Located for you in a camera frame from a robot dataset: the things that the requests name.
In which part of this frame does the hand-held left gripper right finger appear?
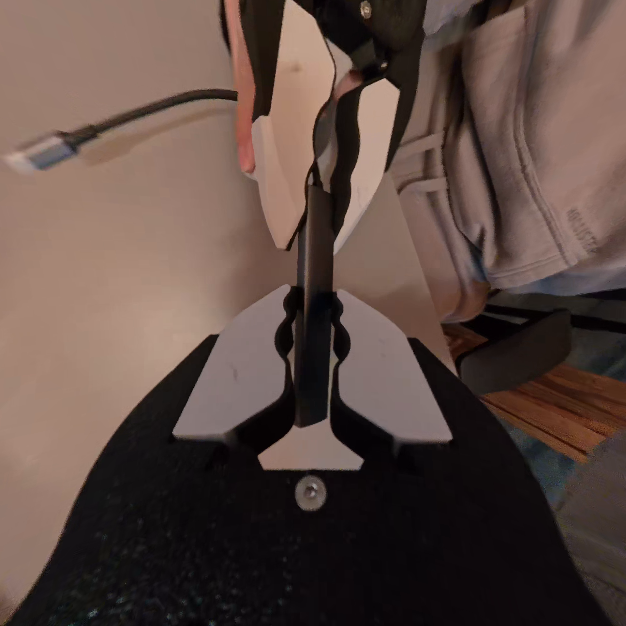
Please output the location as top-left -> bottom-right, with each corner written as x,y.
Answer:
332,289 -> 453,444

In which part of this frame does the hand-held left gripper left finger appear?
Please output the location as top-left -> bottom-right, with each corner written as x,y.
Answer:
173,286 -> 300,447

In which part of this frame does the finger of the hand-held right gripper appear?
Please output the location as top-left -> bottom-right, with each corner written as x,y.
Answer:
334,83 -> 401,256
252,0 -> 337,251

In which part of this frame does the black usb-c cable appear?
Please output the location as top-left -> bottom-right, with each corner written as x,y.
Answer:
2,88 -> 240,175

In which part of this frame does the person's right hand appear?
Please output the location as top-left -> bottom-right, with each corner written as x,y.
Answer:
234,15 -> 257,174

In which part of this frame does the person's grey sweatshirt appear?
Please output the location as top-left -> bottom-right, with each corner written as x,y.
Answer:
398,0 -> 626,324

